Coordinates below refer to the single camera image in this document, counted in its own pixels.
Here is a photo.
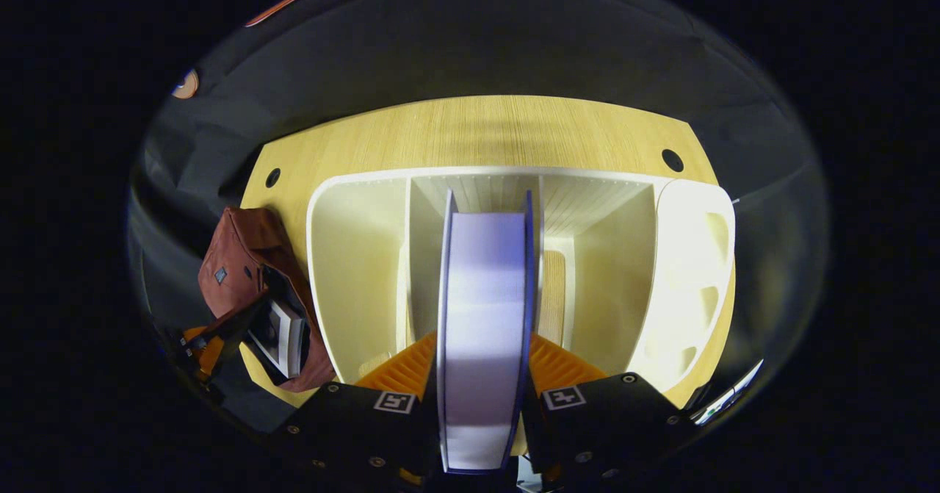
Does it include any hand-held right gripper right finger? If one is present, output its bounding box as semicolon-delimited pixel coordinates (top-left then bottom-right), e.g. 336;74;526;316
521;331;699;489

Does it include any maroon schoolbag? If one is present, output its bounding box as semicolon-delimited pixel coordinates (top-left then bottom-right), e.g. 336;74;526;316
197;206;338;394

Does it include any white bookshelf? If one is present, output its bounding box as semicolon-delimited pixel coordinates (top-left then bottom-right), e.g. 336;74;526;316
306;168;737;407

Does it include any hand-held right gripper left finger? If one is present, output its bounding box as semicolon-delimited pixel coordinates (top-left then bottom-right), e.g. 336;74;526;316
275;331;441;490

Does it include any blue cover book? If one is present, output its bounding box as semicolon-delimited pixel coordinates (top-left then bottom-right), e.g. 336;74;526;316
436;190;538;474

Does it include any grey photo cover book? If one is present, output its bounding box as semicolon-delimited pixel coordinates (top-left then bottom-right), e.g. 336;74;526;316
246;298;308;381

